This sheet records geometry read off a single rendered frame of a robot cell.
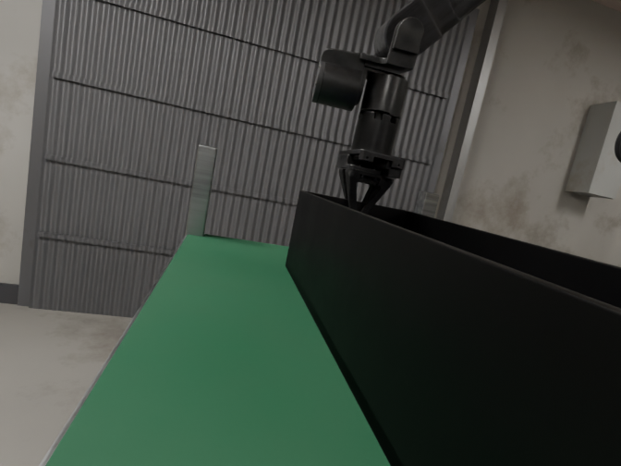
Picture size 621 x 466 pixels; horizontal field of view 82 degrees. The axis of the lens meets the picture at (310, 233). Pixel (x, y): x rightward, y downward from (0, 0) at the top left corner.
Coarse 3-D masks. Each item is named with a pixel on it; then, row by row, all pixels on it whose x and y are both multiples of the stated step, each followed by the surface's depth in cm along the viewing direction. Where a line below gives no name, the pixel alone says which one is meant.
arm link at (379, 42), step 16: (416, 0) 43; (432, 0) 44; (448, 0) 44; (464, 0) 44; (480, 0) 45; (400, 16) 44; (416, 16) 44; (432, 16) 44; (448, 16) 44; (464, 16) 46; (384, 32) 44; (432, 32) 45; (384, 48) 46
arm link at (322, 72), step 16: (400, 32) 43; (416, 32) 43; (400, 48) 44; (416, 48) 44; (320, 64) 46; (336, 64) 47; (352, 64) 47; (368, 64) 49; (384, 64) 46; (400, 64) 45; (320, 80) 46; (336, 80) 46; (352, 80) 46; (320, 96) 48; (336, 96) 47; (352, 96) 47
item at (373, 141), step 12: (360, 120) 49; (372, 120) 48; (384, 120) 48; (396, 120) 49; (360, 132) 49; (372, 132) 48; (384, 132) 48; (360, 144) 49; (372, 144) 48; (384, 144) 48; (360, 156) 46; (372, 156) 46; (384, 156) 46; (372, 168) 51
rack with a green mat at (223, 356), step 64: (192, 192) 59; (192, 256) 47; (256, 256) 54; (192, 320) 29; (256, 320) 31; (128, 384) 20; (192, 384) 21; (256, 384) 22; (320, 384) 23; (64, 448) 15; (128, 448) 16; (192, 448) 16; (256, 448) 17; (320, 448) 18
